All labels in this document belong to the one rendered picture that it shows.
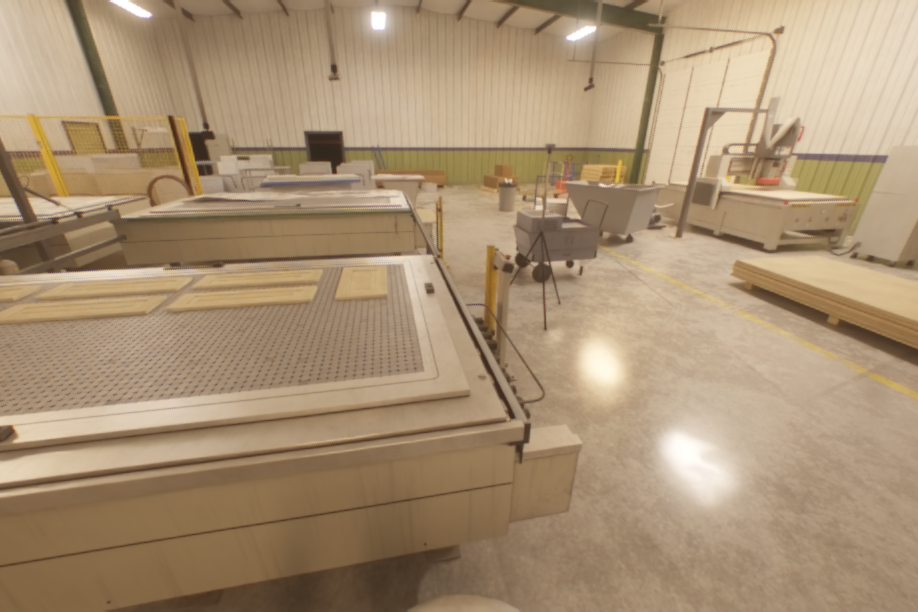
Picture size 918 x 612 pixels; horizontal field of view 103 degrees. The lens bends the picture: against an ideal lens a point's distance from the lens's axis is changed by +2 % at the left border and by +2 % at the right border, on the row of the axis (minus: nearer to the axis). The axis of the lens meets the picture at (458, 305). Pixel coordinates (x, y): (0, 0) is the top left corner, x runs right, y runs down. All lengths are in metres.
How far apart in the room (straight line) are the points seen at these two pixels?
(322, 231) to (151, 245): 1.98
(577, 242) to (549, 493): 3.77
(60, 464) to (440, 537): 1.12
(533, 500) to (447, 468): 0.41
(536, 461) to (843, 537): 1.58
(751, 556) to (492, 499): 1.23
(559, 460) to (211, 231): 4.84
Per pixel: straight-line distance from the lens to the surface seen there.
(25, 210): 4.95
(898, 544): 2.74
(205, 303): 2.18
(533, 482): 1.50
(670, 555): 2.11
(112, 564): 1.68
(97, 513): 1.53
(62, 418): 1.61
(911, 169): 8.22
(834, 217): 8.65
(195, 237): 5.56
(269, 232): 5.26
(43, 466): 1.48
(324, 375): 1.38
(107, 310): 2.40
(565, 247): 4.87
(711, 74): 13.65
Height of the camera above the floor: 1.61
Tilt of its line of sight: 24 degrees down
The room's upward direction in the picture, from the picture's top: straight up
